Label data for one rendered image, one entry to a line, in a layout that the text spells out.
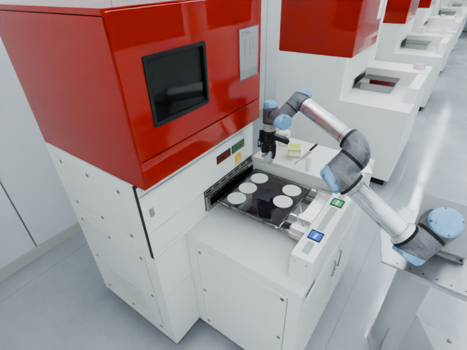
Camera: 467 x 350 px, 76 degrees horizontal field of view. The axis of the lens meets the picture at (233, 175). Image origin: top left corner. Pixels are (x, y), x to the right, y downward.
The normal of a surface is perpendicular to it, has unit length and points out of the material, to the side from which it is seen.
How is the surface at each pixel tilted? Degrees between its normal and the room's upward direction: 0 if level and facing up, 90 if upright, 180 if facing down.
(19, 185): 90
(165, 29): 90
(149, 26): 90
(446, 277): 0
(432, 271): 0
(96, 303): 0
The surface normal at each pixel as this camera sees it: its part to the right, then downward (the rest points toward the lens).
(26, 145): 0.81, 0.30
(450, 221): -0.35, -0.31
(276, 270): -0.03, -0.83
